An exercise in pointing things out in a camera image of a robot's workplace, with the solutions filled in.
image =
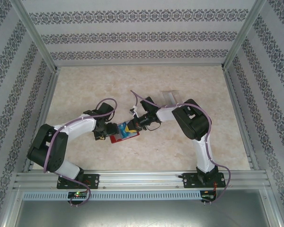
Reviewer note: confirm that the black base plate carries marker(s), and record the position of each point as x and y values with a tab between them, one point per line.
189	180
92	180

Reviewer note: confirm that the aluminium side rail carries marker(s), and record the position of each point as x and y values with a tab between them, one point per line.
43	106
241	118

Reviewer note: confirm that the aluminium back bar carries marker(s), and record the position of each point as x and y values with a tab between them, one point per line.
139	64

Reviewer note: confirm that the aluminium mounting rail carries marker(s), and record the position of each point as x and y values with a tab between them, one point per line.
142	177

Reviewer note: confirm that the clear plastic case grey stripe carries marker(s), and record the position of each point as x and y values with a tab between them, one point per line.
170	97

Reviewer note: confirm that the small circuit board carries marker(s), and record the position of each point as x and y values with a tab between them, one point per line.
208	195
77	194

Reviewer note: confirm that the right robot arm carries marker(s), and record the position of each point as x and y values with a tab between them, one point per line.
202	151

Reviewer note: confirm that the blue credit card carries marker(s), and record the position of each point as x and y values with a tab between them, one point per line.
124	130

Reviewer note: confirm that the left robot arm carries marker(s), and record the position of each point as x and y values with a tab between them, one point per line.
80	125

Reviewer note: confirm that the aluminium frame post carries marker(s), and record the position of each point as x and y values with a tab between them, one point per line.
35	35
243	35

